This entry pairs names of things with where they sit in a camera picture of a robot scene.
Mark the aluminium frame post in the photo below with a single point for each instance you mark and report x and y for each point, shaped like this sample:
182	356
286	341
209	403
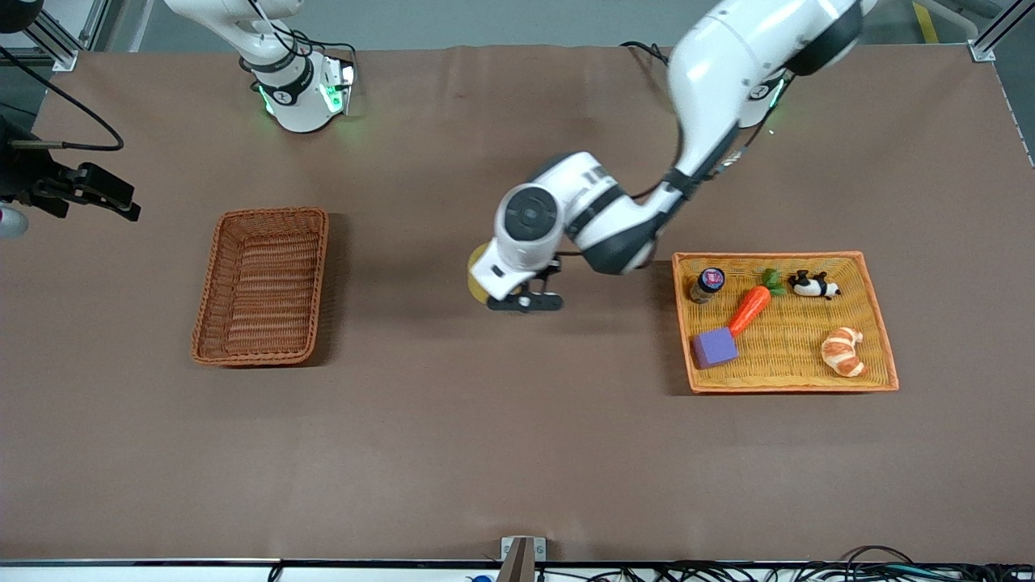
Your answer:
61	52
999	32

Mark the metal table edge bracket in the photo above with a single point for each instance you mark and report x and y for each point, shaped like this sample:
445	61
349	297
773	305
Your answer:
521	558

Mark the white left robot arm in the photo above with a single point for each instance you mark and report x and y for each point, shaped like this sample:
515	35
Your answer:
728	65

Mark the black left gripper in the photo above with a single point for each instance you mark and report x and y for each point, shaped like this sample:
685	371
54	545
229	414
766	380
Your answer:
550	270

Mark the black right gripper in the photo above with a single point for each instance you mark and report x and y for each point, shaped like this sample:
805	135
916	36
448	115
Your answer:
28	173

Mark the purple foam cube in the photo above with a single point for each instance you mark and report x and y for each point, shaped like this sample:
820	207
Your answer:
715	347

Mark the brown table cover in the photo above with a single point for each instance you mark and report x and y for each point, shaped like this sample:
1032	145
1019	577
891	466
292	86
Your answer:
517	404

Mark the brown wicker basket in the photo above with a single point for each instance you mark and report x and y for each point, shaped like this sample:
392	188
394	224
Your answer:
263	283

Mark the orange toy carrot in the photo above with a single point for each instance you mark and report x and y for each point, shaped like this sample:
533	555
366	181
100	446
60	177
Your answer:
750	307

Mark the toy croissant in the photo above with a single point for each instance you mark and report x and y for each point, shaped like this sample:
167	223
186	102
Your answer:
842	356

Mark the yellow orange-rimmed wicker basket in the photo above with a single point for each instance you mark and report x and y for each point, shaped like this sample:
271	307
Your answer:
792	364

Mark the yellow translucent tape roll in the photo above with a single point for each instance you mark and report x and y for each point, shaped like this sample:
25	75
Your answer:
475	260

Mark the small jar blue lid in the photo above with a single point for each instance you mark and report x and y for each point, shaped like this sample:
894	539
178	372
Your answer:
707	284

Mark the white table edge rail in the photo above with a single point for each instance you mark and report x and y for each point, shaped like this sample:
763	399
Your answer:
121	572

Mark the black white panda toy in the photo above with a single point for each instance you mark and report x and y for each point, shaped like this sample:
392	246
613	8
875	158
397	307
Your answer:
811	284

